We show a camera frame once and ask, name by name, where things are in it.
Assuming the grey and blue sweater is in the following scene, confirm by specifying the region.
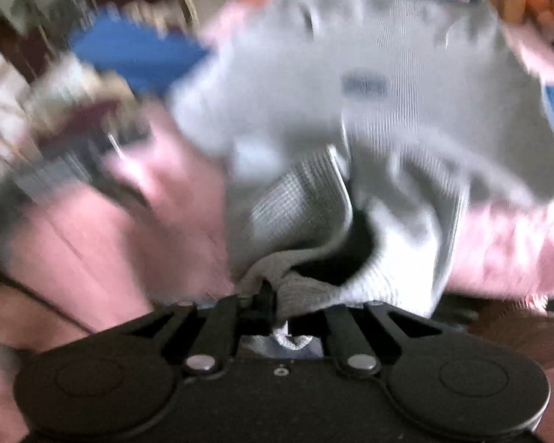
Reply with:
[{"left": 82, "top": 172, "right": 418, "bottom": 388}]
[{"left": 68, "top": 0, "right": 554, "bottom": 351}]

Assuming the pink towel cloth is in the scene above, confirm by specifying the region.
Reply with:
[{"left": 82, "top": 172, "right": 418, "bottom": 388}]
[{"left": 0, "top": 0, "right": 554, "bottom": 442}]

